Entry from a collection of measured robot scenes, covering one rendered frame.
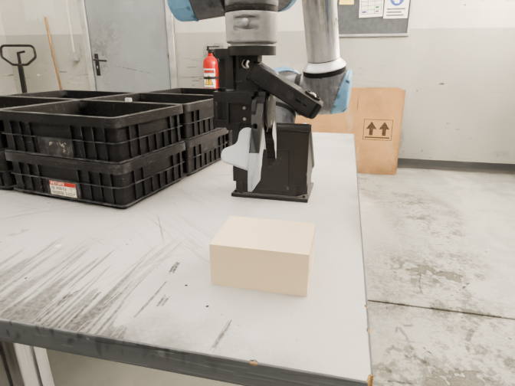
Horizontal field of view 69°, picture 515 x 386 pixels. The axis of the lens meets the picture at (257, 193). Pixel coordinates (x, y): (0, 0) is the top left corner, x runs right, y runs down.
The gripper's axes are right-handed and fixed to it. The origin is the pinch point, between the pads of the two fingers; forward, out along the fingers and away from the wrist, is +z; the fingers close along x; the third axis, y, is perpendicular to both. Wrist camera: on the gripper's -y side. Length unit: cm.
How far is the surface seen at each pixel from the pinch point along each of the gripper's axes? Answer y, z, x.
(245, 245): 2.2, 9.8, 5.0
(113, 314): 19.5, 17.2, 16.6
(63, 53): 308, -26, -344
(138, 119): 37.4, -4.4, -27.1
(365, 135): -34, 51, -321
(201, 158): 34, 13, -59
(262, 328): -2.6, 17.3, 14.7
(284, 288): -4.4, 16.3, 5.9
